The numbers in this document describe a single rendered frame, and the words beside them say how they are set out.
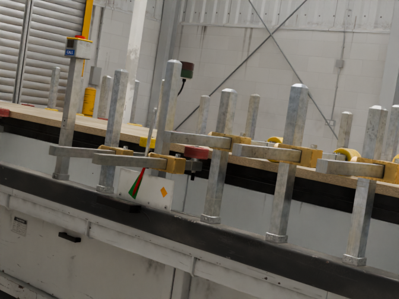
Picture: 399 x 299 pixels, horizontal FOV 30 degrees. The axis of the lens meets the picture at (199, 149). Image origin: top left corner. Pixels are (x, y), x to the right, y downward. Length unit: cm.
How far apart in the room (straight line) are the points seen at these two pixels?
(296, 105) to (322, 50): 877
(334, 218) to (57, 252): 139
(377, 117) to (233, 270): 64
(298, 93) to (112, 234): 89
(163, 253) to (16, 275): 120
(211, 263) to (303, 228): 29
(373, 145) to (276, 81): 932
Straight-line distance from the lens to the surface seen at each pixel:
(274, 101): 1117
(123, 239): 253
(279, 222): 205
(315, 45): 1088
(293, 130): 203
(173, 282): 264
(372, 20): 1045
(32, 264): 334
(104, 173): 257
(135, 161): 225
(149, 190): 239
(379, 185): 211
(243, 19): 1180
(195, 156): 240
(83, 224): 269
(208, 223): 221
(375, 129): 190
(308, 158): 199
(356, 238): 192
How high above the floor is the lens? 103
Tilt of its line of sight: 3 degrees down
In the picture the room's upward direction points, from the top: 8 degrees clockwise
